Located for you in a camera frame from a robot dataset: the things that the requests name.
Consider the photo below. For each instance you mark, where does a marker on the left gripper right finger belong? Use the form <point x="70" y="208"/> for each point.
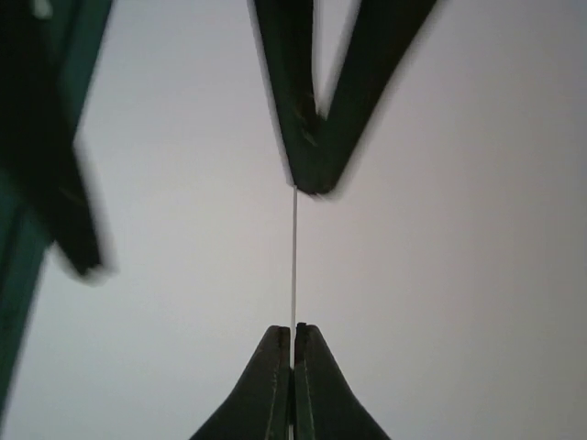
<point x="325" y="406"/>

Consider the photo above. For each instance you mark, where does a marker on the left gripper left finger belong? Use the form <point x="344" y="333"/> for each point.
<point x="258" y="406"/>

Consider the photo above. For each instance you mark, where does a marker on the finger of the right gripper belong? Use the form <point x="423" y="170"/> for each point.
<point x="48" y="54"/>
<point x="318" y="147"/>

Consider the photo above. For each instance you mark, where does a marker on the green plastic bin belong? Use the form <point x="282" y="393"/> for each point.
<point x="24" y="241"/>

